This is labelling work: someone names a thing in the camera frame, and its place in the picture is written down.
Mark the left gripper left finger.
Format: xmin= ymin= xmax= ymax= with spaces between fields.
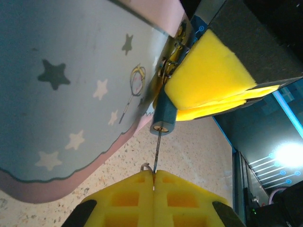
xmin=61 ymin=169 xmax=156 ymax=227

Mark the aluminium table side rail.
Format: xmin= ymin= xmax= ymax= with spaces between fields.
xmin=232 ymin=151 xmax=263 ymax=213

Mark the pastel cartoon tin box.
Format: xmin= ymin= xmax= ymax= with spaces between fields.
xmin=0 ymin=0 xmax=197 ymax=204

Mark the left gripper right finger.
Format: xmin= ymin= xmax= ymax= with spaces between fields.
xmin=153 ymin=169 xmax=246 ymax=227

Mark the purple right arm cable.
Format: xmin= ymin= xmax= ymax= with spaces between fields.
xmin=269 ymin=188 xmax=288 ymax=204

